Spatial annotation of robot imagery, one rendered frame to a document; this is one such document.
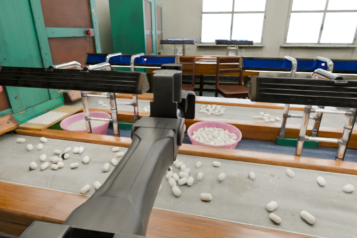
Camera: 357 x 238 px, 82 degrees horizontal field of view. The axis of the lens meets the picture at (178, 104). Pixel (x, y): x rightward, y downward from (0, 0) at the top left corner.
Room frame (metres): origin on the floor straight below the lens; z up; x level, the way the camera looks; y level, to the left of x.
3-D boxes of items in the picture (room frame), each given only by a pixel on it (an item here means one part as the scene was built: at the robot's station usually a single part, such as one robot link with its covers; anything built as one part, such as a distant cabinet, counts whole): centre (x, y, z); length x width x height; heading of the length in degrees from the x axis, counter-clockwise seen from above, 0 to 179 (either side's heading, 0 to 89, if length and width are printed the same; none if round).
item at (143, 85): (0.77, 0.42, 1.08); 0.62 x 0.08 x 0.07; 78
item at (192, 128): (0.93, -0.18, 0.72); 0.27 x 0.27 x 0.10
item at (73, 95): (1.47, 0.72, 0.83); 0.30 x 0.06 x 0.07; 168
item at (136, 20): (4.03, -0.19, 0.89); 2.38 x 1.36 x 1.79; 82
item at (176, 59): (1.32, 0.30, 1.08); 0.62 x 0.08 x 0.07; 78
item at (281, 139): (1.03, -0.64, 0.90); 0.20 x 0.19 x 0.45; 78
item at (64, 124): (1.08, 0.53, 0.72); 0.27 x 0.27 x 0.10
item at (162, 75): (0.37, 0.03, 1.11); 0.12 x 0.09 x 0.12; 172
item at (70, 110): (1.12, 0.74, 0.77); 0.33 x 0.15 x 0.01; 168
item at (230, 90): (2.91, -0.80, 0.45); 0.44 x 0.43 x 0.91; 102
